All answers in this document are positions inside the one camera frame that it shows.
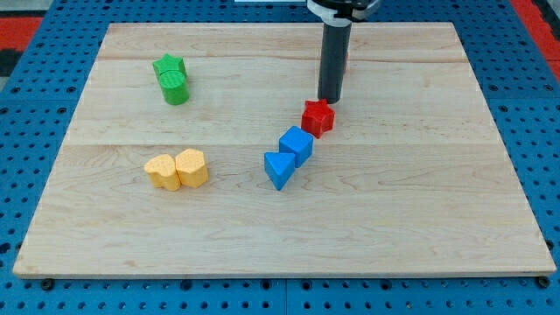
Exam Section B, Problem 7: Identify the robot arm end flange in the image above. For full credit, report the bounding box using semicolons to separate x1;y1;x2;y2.
306;0;382;27

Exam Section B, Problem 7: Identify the blue triangle block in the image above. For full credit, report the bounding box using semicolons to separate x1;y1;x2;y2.
263;152;296;191

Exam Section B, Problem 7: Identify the wooden board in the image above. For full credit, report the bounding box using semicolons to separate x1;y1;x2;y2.
13;23;557;279

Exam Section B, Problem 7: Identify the blue cube block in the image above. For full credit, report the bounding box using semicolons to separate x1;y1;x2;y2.
279;126;314;168

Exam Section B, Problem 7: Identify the red star block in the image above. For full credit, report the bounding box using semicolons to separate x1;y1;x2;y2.
301;99;335;138

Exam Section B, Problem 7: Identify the yellow pentagon block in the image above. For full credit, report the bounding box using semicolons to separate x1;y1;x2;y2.
175;149;209;188

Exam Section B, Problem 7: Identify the yellow heart block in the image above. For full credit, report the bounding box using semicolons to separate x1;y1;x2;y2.
143;154;181;192

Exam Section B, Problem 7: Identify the dark grey cylindrical pointer tool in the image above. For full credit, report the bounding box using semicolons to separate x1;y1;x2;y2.
318;24;352;104

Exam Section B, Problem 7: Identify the green cylinder block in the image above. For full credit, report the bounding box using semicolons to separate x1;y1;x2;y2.
158;71;189;105

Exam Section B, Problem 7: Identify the green star block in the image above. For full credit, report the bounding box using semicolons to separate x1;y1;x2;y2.
152;53;187;80

